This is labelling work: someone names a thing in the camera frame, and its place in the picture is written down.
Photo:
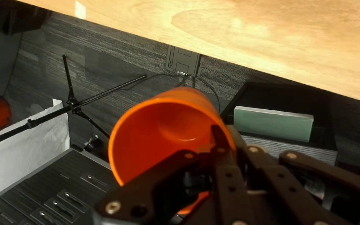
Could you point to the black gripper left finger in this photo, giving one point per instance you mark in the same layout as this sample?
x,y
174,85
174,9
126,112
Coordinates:
x,y
218,175

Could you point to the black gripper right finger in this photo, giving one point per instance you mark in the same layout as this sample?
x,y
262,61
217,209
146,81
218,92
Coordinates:
x,y
297,187

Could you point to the orange plastic cup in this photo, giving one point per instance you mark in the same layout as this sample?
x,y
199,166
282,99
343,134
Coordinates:
x,y
159,125

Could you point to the pale green flat box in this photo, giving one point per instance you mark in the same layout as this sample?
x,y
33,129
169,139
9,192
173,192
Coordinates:
x,y
274,124

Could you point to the black light stand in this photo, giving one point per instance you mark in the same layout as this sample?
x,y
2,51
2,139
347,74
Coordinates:
x,y
72,104

